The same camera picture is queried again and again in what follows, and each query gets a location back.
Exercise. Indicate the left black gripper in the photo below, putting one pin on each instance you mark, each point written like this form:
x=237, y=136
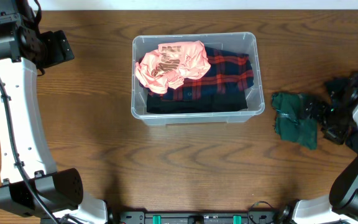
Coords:
x=59, y=47

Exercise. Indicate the dark green garment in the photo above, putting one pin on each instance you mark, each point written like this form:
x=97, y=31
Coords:
x=293, y=121

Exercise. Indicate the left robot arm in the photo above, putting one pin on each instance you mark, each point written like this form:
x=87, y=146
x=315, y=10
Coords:
x=32, y=186

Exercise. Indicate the dark navy garment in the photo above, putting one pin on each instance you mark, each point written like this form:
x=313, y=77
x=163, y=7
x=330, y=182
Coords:
x=344, y=90

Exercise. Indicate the black garment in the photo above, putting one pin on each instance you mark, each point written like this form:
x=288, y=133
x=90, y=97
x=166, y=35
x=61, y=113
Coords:
x=352, y=140
x=228, y=102

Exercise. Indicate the clear plastic storage bin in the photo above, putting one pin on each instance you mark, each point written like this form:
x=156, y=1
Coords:
x=238, y=42

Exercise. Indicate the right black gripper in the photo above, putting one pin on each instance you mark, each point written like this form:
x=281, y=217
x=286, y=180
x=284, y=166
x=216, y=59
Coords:
x=333, y=134

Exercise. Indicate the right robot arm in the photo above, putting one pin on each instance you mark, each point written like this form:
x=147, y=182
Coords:
x=341, y=205

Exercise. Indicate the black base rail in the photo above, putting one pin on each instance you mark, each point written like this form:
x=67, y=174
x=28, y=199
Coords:
x=258, y=217

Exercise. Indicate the pink printed t-shirt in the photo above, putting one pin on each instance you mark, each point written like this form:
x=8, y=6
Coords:
x=171, y=64

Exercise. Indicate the red navy plaid shirt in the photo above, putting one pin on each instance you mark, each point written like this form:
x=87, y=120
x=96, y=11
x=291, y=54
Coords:
x=230, y=72

